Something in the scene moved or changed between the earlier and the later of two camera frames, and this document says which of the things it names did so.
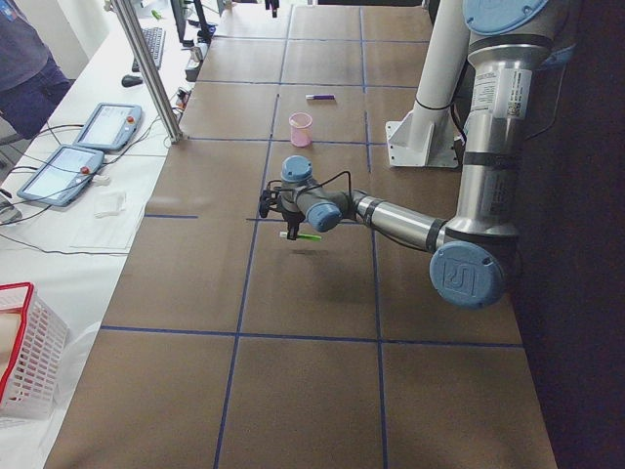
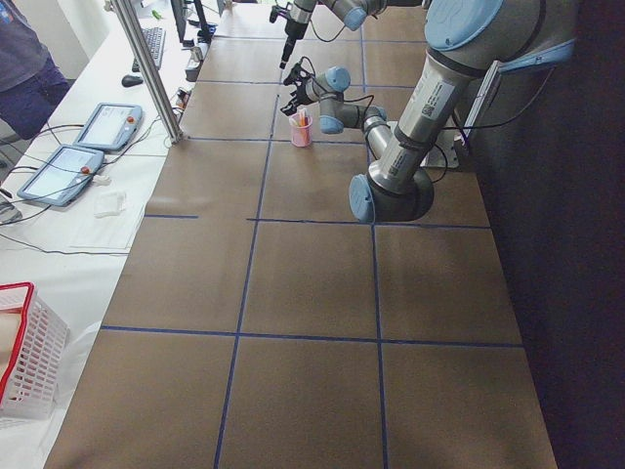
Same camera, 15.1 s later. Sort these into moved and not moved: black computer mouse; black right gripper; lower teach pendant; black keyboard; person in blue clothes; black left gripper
Moved: black left gripper; black right gripper
Not moved: lower teach pendant; black computer mouse; person in blue clothes; black keyboard
